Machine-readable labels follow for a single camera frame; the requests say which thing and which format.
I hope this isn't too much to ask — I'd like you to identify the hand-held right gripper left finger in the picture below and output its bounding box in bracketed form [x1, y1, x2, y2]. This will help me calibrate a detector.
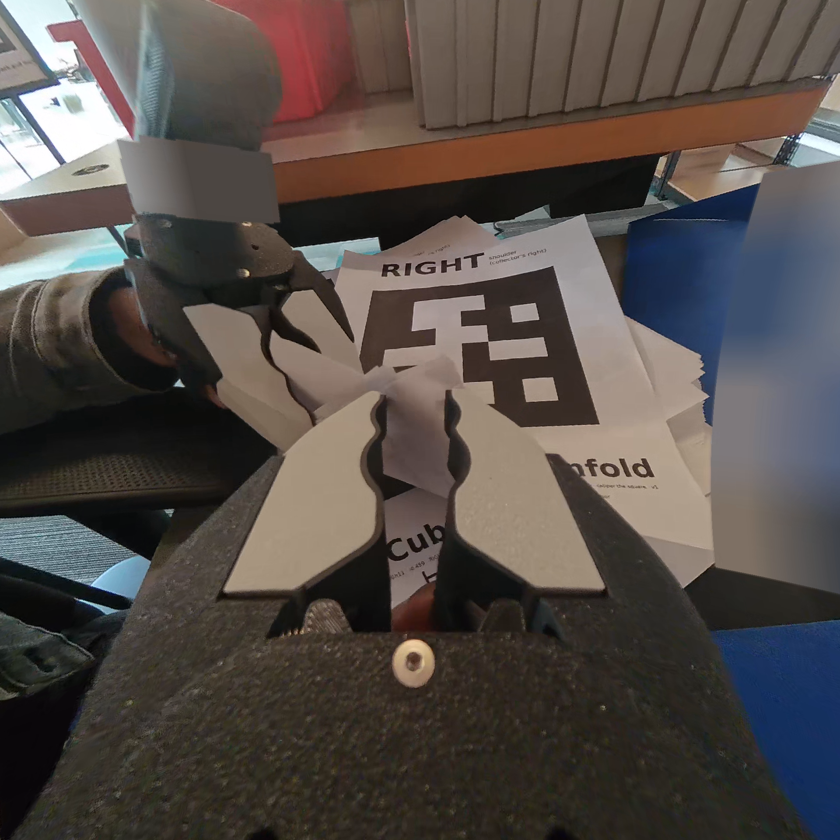
[222, 390, 392, 611]

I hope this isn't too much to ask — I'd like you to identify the black mesh office chair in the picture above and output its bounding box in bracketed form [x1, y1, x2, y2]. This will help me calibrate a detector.
[0, 416, 280, 614]

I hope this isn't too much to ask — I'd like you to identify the blue cloth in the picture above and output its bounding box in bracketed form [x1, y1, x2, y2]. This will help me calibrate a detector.
[623, 184, 840, 840]

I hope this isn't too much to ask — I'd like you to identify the brown desk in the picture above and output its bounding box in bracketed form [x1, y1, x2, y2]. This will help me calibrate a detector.
[151, 223, 840, 631]

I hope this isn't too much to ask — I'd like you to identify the red plastic crate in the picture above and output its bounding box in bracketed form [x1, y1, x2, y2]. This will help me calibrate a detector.
[217, 0, 363, 126]

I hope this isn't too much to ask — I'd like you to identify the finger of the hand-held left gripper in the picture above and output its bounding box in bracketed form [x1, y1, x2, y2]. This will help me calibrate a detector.
[182, 301, 316, 455]
[266, 289, 368, 424]

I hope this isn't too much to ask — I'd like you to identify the person's left hand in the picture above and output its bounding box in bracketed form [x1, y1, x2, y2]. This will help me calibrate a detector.
[91, 282, 181, 395]

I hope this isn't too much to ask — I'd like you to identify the row of grey binders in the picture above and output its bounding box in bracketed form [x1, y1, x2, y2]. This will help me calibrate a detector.
[351, 0, 840, 131]

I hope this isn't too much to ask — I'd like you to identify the orange edged wooden shelf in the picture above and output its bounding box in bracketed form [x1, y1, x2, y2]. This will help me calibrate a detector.
[259, 82, 829, 204]

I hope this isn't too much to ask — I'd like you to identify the dark grey jacket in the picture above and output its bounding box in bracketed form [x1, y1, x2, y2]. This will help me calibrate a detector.
[0, 577, 135, 713]

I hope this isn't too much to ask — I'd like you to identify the brown wooden table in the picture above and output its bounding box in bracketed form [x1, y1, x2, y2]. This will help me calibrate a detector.
[0, 147, 135, 238]

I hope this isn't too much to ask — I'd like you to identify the person's left forearm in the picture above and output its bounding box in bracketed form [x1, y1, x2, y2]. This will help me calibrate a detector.
[0, 268, 142, 435]

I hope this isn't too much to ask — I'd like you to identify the white paper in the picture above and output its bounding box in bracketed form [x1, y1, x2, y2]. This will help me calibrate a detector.
[289, 357, 463, 500]

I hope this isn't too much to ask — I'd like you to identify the red board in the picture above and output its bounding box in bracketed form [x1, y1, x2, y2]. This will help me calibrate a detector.
[46, 18, 139, 135]

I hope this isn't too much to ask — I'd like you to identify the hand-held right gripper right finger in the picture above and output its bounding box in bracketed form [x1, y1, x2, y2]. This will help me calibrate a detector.
[436, 390, 606, 611]

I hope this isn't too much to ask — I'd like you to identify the pile of printed paper sheets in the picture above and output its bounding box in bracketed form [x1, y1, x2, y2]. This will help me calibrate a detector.
[331, 206, 716, 614]

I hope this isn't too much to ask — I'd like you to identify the framed wall sign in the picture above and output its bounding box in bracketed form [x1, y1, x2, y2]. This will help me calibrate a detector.
[0, 0, 61, 89]

